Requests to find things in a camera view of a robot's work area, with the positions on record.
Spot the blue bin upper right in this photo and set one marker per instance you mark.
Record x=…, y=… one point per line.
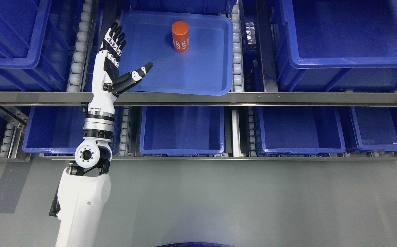
x=336, y=45

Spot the white roller track right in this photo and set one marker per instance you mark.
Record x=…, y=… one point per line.
x=237, y=68

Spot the white roller track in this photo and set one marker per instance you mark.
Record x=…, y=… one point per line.
x=79, y=56
x=237, y=68

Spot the metal shelf rail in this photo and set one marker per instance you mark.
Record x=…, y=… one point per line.
x=229, y=99

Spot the blue bin upper left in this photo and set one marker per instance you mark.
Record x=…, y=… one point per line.
x=36, y=38

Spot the orange cylindrical capacitor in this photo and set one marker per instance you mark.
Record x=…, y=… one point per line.
x=180, y=36

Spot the blue bin lower right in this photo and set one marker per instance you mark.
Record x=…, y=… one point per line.
x=298, y=131

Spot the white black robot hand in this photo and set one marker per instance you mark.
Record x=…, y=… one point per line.
x=107, y=84

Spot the blue bin lower left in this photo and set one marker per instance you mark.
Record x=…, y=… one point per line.
x=54, y=130

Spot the white roller track left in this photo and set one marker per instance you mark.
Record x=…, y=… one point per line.
x=79, y=56

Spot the blue bin lower middle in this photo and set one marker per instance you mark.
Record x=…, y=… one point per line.
x=182, y=130

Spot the blue bin far right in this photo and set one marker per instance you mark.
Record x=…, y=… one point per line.
x=369, y=129

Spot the shallow blue tray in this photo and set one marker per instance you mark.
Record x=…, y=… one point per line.
x=204, y=69

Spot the blue bin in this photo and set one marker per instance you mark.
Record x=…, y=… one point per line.
x=182, y=130
x=36, y=38
x=298, y=131
x=369, y=129
x=336, y=45
x=54, y=130

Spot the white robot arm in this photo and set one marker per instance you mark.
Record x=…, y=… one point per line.
x=85, y=185

